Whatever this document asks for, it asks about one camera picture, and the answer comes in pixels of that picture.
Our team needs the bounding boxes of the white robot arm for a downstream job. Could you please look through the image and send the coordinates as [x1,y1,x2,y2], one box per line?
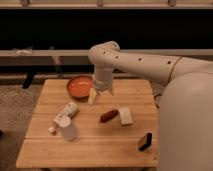
[89,41,213,171]

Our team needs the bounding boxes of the brown sausage toy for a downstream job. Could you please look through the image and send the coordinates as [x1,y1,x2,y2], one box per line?
[100,110,118,123]

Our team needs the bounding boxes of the black and tan eraser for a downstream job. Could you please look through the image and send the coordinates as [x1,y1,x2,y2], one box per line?
[138,133,152,151]

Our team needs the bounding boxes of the white tube with cap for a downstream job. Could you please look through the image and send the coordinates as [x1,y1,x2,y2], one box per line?
[48,102,78,134]

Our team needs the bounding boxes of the white ceramic cup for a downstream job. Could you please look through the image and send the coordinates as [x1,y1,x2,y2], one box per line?
[59,117,78,141]

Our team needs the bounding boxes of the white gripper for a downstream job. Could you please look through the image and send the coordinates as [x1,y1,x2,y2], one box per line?
[88,78,113,105]

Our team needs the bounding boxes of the orange ceramic bowl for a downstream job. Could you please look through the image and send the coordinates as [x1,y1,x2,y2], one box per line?
[66,75,92,98]

